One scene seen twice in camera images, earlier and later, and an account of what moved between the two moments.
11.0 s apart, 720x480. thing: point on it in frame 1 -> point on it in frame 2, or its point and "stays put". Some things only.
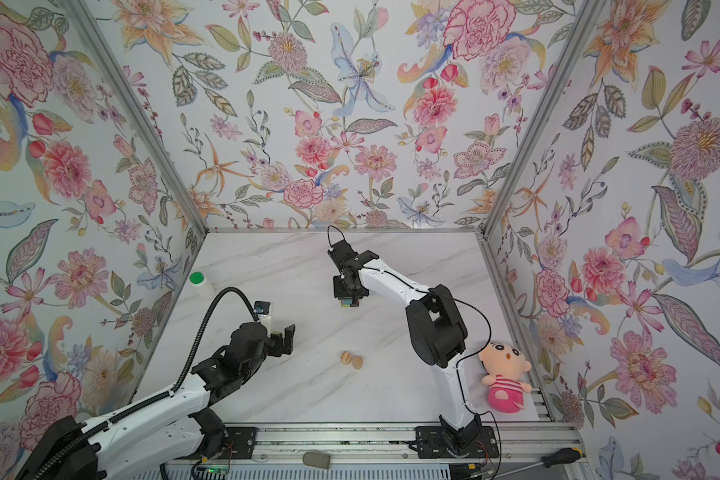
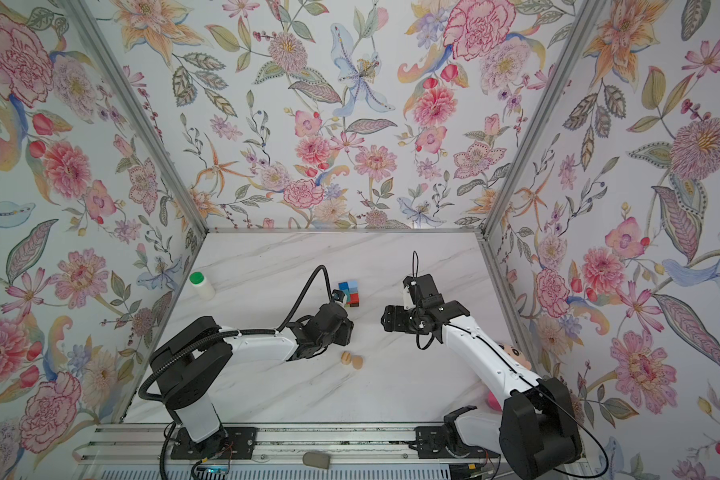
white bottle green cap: x=204 y=290 stays put
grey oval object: x=316 y=459 stays put
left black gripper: x=279 y=348 -> x=347 y=328
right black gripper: x=339 y=293 -> x=394 y=314
